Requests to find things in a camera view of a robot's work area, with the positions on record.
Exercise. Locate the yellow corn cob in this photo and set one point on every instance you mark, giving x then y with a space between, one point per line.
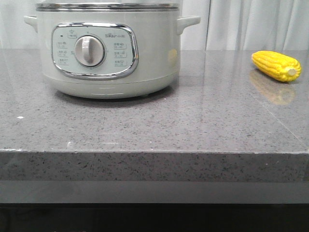
278 66

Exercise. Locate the pale green electric cooking pot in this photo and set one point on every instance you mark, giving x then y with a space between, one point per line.
107 53

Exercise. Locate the white pleated curtain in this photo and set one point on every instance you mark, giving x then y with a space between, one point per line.
225 25

